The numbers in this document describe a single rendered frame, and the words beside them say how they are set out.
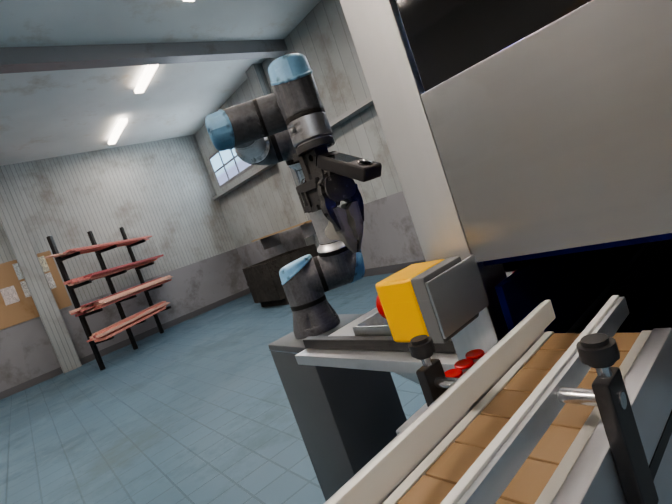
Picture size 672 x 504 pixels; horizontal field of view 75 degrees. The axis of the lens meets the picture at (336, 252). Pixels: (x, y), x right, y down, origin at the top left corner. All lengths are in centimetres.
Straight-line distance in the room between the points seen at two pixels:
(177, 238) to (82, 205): 189
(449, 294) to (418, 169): 15
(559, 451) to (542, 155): 26
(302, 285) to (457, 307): 90
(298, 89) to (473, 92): 39
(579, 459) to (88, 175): 995
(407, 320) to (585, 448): 22
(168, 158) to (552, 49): 1023
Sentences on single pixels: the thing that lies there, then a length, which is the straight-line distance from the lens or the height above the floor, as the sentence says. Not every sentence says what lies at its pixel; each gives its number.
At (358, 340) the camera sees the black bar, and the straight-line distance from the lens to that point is 77.
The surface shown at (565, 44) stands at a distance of 45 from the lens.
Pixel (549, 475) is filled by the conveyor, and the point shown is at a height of 93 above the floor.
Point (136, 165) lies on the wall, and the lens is 1031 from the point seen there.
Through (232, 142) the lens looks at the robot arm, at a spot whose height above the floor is 132.
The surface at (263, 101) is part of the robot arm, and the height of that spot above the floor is 137.
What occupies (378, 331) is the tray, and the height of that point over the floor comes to 91.
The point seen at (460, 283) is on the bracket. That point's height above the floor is 101.
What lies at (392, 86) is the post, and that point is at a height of 123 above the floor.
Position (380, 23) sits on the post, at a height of 130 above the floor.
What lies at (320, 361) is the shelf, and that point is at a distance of 83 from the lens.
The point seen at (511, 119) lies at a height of 115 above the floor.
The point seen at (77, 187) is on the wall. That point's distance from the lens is 999.
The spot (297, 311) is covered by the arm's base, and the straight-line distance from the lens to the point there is 136.
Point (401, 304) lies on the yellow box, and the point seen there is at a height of 100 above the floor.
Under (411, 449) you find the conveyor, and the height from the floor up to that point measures 96.
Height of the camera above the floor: 112
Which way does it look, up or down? 5 degrees down
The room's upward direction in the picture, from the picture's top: 19 degrees counter-clockwise
